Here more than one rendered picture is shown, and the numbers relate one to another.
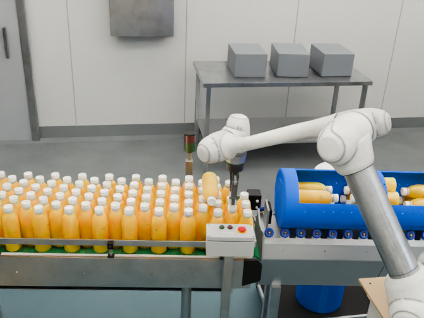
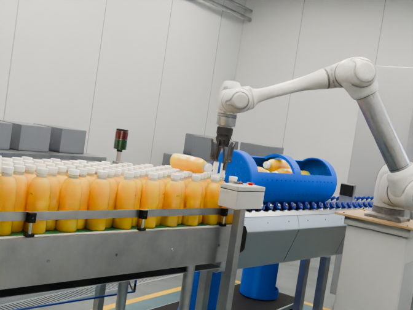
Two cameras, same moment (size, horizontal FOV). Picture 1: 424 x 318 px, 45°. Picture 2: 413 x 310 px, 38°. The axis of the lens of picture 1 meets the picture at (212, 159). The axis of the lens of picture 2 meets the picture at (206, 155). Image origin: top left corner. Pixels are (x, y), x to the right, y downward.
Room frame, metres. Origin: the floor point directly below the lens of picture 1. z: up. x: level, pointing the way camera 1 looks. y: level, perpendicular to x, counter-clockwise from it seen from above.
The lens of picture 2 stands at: (0.10, 1.96, 1.35)
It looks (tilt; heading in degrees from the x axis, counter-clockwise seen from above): 3 degrees down; 314
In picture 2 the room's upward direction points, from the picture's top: 8 degrees clockwise
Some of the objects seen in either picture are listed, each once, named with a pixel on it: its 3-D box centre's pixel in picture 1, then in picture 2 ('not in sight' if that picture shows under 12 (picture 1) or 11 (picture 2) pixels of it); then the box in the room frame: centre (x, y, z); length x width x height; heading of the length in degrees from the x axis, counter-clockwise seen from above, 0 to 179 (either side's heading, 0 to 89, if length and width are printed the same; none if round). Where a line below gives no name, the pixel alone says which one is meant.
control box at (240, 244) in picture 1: (229, 240); (241, 195); (1.81, -0.09, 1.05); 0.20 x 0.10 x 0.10; 93
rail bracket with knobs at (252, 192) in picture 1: (253, 200); not in sight; (2.31, -0.23, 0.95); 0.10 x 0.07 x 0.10; 3
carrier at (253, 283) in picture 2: not in sight; (267, 236); (2.77, -1.58, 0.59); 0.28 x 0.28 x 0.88
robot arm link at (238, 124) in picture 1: (235, 132); (230, 97); (1.97, -0.09, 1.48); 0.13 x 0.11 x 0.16; 144
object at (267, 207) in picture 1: (267, 216); not in sight; (2.12, -0.28, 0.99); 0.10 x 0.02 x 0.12; 3
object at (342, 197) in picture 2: not in sight; (346, 195); (2.19, -1.61, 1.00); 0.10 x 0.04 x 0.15; 3
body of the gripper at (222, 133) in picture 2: (234, 170); (224, 136); (1.98, -0.10, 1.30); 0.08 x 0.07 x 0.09; 3
